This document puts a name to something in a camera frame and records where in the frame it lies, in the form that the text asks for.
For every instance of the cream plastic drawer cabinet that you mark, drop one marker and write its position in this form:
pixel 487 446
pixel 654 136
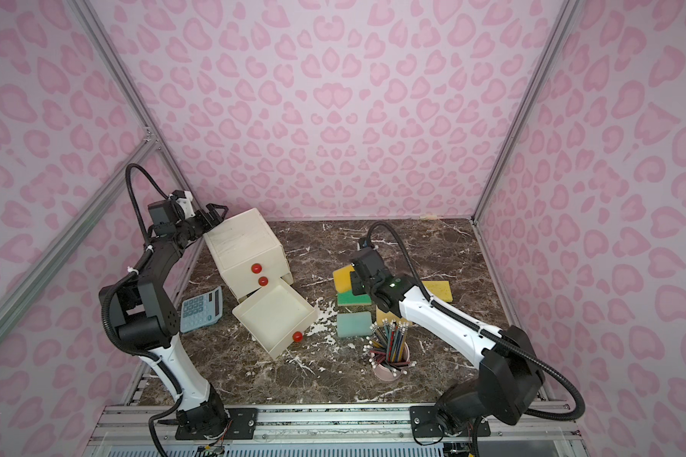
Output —
pixel 240 237

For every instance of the bundle of coloured pencils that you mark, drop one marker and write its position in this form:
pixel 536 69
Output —
pixel 386 343

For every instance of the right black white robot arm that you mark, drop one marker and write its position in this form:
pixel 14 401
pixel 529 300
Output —
pixel 510 375

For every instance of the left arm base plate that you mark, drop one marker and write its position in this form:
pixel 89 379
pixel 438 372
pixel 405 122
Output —
pixel 203 424

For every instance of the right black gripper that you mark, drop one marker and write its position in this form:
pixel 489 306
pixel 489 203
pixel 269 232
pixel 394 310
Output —
pixel 363 280

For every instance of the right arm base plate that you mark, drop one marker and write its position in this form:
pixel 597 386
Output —
pixel 432 422

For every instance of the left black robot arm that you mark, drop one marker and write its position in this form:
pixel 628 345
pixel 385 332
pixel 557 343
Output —
pixel 140 319

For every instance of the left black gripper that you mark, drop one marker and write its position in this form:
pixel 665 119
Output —
pixel 204 217

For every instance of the green sponge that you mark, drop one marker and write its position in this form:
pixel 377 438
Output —
pixel 348 299

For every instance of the light blue calculator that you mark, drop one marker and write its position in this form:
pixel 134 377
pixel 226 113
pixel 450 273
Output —
pixel 201 311

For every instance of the pink pencil cup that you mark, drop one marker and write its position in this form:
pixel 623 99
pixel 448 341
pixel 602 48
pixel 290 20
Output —
pixel 390 373

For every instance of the cream bottom drawer red knob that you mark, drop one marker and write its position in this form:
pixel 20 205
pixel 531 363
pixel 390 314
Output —
pixel 274 314

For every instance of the light mint sponge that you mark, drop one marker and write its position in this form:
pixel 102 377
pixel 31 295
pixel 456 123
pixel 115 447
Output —
pixel 357 324

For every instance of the yellow porous sponge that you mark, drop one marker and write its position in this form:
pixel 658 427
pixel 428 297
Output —
pixel 342 279

